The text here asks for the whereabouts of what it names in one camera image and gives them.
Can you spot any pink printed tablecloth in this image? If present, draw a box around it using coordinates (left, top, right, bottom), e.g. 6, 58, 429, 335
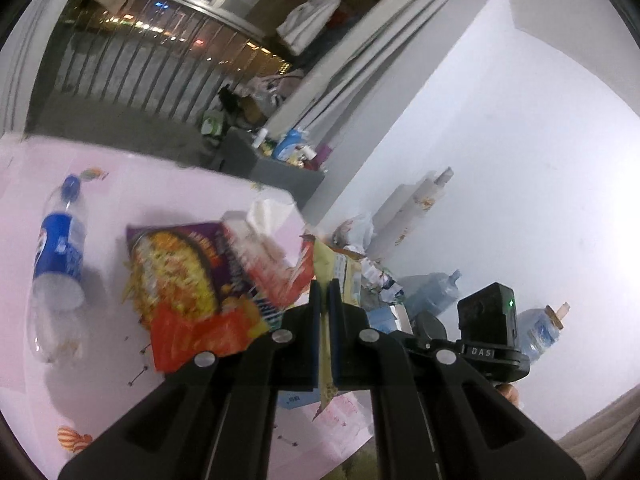
0, 134, 377, 480

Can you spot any red white snack wrapper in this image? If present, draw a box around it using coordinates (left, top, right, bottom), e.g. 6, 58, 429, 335
221, 212, 317, 311

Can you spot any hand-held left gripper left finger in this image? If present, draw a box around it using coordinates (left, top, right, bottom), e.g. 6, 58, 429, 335
57, 279, 323, 480

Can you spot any white plastic bag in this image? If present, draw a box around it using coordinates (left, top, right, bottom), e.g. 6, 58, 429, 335
334, 211, 376, 252

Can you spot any person's right hand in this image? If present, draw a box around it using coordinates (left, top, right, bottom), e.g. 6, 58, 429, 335
496, 383, 522, 409

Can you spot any cardboard box with papers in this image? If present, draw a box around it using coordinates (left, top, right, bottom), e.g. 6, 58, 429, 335
330, 242, 417, 337

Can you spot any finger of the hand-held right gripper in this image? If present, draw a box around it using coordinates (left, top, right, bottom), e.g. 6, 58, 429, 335
397, 310, 450, 353

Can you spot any green white bag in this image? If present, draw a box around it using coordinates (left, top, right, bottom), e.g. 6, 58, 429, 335
200, 109, 227, 137

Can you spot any clear bottle blue label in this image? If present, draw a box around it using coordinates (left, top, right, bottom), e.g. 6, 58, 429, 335
27, 174, 92, 366

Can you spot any grey curtain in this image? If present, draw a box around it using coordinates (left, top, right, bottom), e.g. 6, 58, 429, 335
299, 0, 469, 137

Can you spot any printed paper roll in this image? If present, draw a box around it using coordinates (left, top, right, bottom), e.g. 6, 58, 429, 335
374, 166, 456, 247

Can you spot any white hanging garment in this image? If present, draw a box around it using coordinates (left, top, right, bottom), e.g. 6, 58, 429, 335
276, 0, 342, 57

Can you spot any grey cabinet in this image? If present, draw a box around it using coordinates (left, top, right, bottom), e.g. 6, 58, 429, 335
214, 126, 327, 213

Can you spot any white tissue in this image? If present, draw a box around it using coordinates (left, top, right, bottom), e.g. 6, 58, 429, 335
246, 196, 297, 241

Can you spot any yellow snack wrapper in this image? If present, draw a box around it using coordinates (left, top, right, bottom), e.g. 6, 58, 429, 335
311, 236, 347, 422

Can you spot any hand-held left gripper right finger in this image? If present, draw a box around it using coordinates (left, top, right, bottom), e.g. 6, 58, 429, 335
327, 279, 587, 480

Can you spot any purple orange noodle wrapper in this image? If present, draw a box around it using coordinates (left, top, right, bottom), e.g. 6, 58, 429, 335
121, 220, 281, 375

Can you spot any blue water jug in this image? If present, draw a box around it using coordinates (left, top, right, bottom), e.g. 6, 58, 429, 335
404, 269, 462, 317
516, 301, 572, 367

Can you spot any blue white bag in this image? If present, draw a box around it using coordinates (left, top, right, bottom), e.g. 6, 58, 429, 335
271, 129, 312, 162

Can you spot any metal railing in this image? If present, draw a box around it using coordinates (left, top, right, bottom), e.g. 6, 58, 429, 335
54, 7, 297, 128

